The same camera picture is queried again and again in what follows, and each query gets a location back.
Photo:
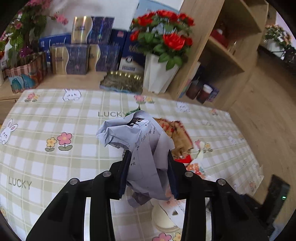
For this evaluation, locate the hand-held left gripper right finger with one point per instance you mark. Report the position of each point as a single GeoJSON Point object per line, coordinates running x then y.
{"type": "Point", "coordinates": [172, 180]}

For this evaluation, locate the fence-shaped cartoon planter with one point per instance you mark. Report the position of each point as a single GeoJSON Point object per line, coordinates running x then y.
{"type": "Point", "coordinates": [25, 74]}

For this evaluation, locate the small red packet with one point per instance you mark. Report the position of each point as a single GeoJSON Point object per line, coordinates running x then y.
{"type": "Point", "coordinates": [182, 160]}

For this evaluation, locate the low wooden sideboard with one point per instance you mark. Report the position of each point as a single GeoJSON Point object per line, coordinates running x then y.
{"type": "Point", "coordinates": [69, 80]}

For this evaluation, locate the white faceted vase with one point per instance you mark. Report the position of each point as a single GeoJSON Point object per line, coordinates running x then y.
{"type": "Point", "coordinates": [157, 74]}

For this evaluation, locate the white round paper cup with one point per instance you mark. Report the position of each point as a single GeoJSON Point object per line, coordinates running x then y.
{"type": "Point", "coordinates": [164, 217]}

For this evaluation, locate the wooden shelf unit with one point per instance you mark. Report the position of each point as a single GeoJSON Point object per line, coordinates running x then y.
{"type": "Point", "coordinates": [222, 60]}

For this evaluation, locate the brown orange snack wrapper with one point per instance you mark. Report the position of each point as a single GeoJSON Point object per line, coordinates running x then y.
{"type": "Point", "coordinates": [178, 134]}

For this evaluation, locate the pink blossom plant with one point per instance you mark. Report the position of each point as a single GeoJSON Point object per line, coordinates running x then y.
{"type": "Point", "coordinates": [25, 25]}

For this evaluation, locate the red ornament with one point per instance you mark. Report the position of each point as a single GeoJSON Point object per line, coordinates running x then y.
{"type": "Point", "coordinates": [219, 37]}

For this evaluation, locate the dark brown jar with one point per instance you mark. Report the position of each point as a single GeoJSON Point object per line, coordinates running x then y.
{"type": "Point", "coordinates": [193, 89]}

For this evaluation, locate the brown jar with red lid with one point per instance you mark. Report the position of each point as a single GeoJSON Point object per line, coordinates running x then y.
{"type": "Point", "coordinates": [204, 93]}

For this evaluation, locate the white paper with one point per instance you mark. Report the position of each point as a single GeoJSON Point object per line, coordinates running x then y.
{"type": "Point", "coordinates": [148, 148]}

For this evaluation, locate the floral printed wrapper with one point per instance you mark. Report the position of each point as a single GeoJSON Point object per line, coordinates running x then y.
{"type": "Point", "coordinates": [196, 169]}

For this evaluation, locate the flat gold tin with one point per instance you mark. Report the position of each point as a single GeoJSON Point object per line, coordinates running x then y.
{"type": "Point", "coordinates": [122, 81]}

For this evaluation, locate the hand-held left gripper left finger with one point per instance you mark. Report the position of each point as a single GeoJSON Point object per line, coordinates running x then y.
{"type": "Point", "coordinates": [123, 176]}

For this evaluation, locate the black device with green light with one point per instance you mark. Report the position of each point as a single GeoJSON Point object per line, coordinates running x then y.
{"type": "Point", "coordinates": [277, 197]}

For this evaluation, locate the stack of blue gift boxes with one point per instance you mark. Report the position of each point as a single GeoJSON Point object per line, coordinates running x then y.
{"type": "Point", "coordinates": [78, 58]}

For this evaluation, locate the small blue box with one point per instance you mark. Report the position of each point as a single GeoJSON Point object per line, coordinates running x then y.
{"type": "Point", "coordinates": [214, 95]}

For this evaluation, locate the pale pink flower pot plant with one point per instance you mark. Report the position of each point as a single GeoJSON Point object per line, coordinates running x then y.
{"type": "Point", "coordinates": [276, 33]}

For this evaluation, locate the red rose bouquet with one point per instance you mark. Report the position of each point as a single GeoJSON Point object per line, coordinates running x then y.
{"type": "Point", "coordinates": [171, 39]}

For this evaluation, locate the checked cartoon tablecloth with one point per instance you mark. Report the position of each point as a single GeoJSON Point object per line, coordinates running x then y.
{"type": "Point", "coordinates": [69, 111]}

